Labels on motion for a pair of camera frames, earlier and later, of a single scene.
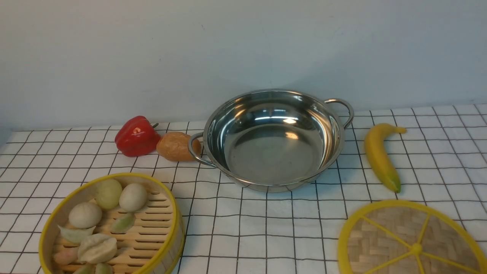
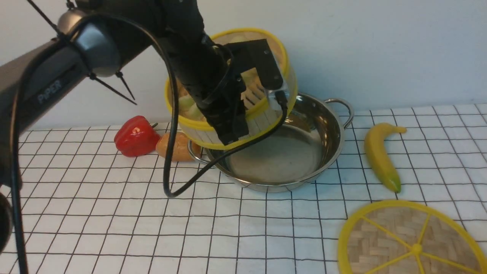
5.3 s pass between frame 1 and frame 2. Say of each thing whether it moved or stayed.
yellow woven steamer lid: stayed
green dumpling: moved
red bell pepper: stayed
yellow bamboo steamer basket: moved
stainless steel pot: stayed
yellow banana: stayed
